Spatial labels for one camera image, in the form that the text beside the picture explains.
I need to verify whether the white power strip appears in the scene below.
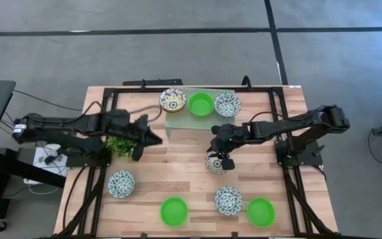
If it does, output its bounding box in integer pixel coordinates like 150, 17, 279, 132
32, 144, 68, 177

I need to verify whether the white cable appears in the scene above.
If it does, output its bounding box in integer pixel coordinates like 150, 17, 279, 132
23, 178, 61, 196

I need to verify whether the black desk leg frame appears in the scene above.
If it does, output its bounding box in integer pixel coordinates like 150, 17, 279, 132
0, 147, 66, 230

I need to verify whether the thick black cable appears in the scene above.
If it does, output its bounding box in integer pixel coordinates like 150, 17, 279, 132
62, 165, 89, 230

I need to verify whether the black flat bar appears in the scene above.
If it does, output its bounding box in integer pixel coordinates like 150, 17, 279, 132
122, 78, 184, 87

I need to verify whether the small green artificial plant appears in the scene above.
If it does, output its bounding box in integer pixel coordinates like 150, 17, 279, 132
106, 135, 137, 161

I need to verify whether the blue patterned mini bowl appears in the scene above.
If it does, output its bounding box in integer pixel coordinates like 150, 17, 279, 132
214, 92, 242, 118
107, 170, 136, 199
214, 185, 244, 216

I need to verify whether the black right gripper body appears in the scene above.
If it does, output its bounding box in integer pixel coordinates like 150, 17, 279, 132
210, 124, 249, 171

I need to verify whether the thin black floor cable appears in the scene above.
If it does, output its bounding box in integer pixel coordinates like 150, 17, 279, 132
13, 88, 83, 112

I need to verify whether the green plastic mini bowl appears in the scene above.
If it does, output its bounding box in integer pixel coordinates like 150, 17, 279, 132
188, 92, 216, 117
160, 197, 189, 228
246, 197, 276, 228

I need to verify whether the green perforated metal rack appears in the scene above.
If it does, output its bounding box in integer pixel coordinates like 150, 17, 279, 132
164, 88, 237, 137

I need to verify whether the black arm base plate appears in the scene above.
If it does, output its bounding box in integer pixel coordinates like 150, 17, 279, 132
65, 147, 112, 168
275, 139, 324, 167

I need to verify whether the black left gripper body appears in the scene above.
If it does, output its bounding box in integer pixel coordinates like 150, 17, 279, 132
111, 111, 149, 163

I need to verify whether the black aluminium table frame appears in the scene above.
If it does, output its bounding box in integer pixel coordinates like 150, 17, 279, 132
40, 86, 374, 239

